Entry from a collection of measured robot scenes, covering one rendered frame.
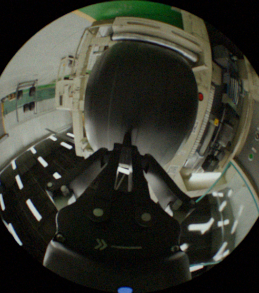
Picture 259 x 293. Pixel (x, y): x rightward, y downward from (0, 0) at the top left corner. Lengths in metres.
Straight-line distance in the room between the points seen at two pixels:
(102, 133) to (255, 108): 0.67
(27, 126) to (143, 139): 11.67
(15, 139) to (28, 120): 2.48
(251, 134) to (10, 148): 12.44
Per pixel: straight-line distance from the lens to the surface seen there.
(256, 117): 0.60
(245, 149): 0.58
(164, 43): 0.41
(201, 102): 0.52
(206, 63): 0.43
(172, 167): 0.60
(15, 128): 11.51
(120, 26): 0.43
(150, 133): 0.20
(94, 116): 0.21
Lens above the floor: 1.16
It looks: 30 degrees up
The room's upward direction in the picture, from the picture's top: 170 degrees counter-clockwise
